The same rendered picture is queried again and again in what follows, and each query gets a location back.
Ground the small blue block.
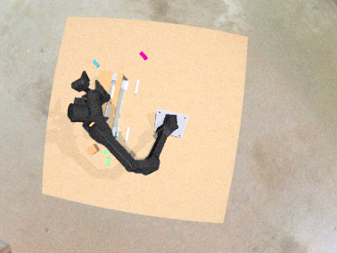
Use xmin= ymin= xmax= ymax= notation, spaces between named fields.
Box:
xmin=93 ymin=59 xmax=100 ymax=68

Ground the small magenta block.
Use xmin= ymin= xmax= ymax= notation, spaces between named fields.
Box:
xmin=140 ymin=52 xmax=148 ymax=60

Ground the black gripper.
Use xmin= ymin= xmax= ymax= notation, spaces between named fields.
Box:
xmin=71 ymin=71 xmax=111 ymax=106

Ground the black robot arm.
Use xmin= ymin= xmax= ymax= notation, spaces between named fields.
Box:
xmin=67 ymin=95 xmax=178 ymax=175

